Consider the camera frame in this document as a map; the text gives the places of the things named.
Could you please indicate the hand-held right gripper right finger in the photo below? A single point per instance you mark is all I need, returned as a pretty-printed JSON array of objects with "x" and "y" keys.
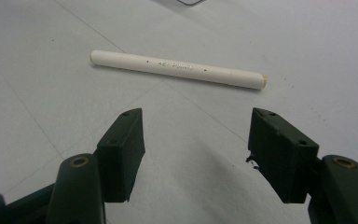
[{"x": 282, "y": 155}]

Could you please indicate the white marker pen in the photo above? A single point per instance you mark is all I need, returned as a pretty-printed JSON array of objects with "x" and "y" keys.
[{"x": 180, "y": 69}]

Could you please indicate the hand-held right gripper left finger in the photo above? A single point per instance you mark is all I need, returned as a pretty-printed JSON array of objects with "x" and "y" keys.
[{"x": 122, "y": 155}]

